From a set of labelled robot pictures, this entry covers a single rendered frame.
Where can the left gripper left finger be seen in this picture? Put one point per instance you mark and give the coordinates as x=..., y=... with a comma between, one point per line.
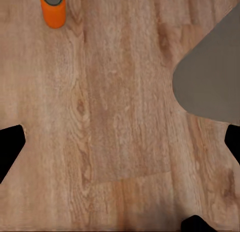
x=12, y=140

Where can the can of soda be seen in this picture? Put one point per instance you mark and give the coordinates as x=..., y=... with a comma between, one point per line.
x=54, y=12

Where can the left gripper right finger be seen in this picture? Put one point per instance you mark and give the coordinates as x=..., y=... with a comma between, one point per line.
x=232, y=140

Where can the trash can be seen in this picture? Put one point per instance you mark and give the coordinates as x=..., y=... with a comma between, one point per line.
x=206, y=81

